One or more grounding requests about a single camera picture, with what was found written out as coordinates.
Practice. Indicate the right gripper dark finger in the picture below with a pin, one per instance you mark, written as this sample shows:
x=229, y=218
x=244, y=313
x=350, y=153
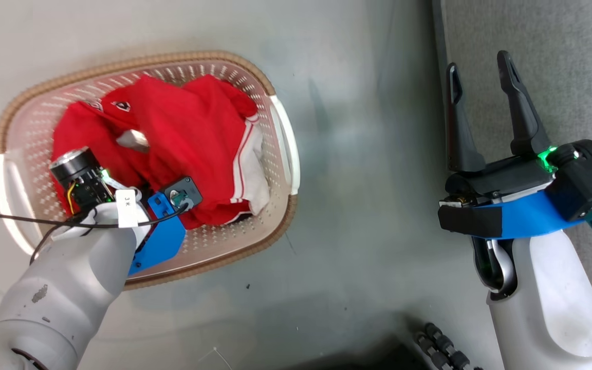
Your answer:
x=524, y=113
x=458, y=133

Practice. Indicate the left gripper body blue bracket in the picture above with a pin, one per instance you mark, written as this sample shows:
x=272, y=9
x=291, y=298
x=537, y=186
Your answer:
x=160, y=236

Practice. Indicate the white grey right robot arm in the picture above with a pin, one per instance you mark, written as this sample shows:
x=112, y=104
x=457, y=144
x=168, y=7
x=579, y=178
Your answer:
x=548, y=298

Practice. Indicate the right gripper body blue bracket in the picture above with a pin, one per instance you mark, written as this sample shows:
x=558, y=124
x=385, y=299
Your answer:
x=512, y=216

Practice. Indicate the grey fabric sofa seat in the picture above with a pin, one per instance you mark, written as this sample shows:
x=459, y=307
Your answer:
x=573, y=51

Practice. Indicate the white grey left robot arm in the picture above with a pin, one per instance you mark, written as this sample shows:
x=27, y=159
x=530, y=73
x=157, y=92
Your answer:
x=59, y=288

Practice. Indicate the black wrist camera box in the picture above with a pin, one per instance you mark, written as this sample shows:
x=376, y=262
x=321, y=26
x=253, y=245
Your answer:
x=185, y=192
x=589, y=180

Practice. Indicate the beige perforated plastic laundry basket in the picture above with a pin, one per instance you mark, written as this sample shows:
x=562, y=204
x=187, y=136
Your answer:
x=39, y=121

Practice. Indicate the red and white sports jersey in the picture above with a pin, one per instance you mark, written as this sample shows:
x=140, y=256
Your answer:
x=188, y=118

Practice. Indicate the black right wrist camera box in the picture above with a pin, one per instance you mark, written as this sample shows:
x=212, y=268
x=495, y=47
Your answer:
x=589, y=180

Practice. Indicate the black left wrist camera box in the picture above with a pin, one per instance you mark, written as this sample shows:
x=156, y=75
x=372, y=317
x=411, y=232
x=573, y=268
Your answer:
x=185, y=192

